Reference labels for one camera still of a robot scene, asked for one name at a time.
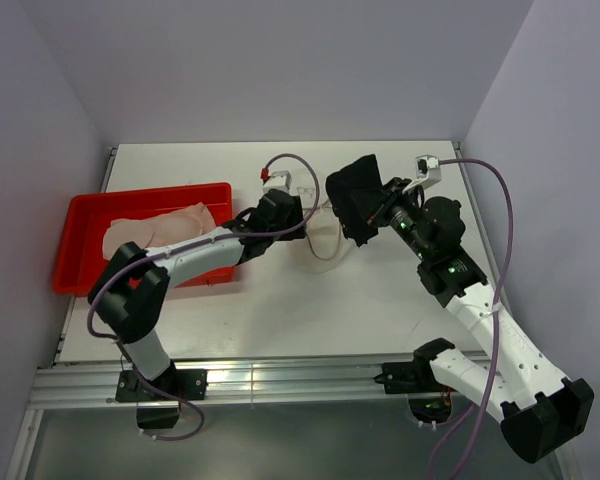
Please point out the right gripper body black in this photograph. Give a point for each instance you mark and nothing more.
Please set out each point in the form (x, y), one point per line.
(397, 209)

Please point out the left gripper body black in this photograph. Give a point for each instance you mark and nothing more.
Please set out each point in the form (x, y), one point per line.
(296, 233)

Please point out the black bra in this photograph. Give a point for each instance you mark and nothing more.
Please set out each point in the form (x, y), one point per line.
(354, 192)

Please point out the pink bra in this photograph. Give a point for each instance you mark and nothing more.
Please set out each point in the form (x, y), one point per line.
(158, 231)

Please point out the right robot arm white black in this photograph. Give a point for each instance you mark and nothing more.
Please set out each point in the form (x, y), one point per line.
(537, 406)

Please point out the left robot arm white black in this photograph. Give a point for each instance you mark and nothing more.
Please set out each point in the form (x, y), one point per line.
(126, 301)

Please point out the red plastic tray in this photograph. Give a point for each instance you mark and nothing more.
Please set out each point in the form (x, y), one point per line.
(79, 260)

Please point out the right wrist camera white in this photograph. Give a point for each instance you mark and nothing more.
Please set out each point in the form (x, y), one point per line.
(428, 173)

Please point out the aluminium frame rail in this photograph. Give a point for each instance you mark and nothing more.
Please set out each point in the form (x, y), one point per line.
(229, 382)

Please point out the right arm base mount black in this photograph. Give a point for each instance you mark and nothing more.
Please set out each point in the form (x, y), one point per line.
(429, 401)

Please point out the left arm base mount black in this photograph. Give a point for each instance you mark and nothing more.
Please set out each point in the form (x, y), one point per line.
(162, 402)

